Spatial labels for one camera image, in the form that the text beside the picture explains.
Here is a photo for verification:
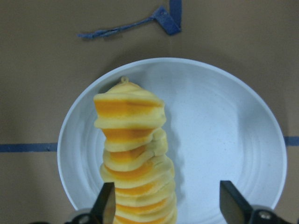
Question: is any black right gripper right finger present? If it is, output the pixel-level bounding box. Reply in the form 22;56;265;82
220;181;259;224

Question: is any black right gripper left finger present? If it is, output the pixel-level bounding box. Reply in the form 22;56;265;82
88;182;116;224

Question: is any sliced bread loaf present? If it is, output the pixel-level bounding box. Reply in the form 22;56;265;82
93;77;177;224

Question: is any blue plate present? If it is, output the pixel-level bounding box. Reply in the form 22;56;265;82
57;58;287;224

